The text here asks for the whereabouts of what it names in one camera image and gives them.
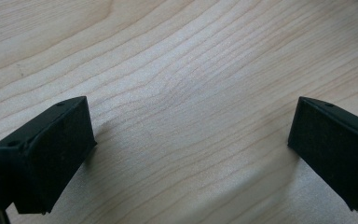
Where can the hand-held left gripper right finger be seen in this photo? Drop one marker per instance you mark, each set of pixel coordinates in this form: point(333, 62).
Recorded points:
point(338, 149)

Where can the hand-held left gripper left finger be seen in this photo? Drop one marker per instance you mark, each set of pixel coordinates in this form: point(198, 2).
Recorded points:
point(49, 155)

